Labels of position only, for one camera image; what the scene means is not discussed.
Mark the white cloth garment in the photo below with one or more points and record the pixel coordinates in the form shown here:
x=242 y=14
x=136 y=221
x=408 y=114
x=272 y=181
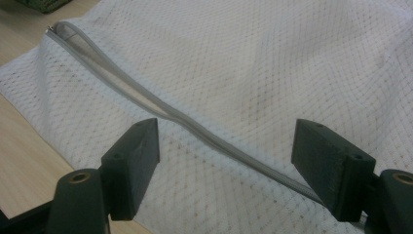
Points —
x=259 y=65

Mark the green object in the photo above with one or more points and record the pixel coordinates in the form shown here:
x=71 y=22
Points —
x=45 y=5

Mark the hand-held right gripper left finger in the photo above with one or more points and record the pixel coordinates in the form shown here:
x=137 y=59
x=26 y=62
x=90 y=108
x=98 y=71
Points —
x=133 y=165

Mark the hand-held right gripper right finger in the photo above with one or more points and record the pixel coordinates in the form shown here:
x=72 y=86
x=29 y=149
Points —
x=334 y=169

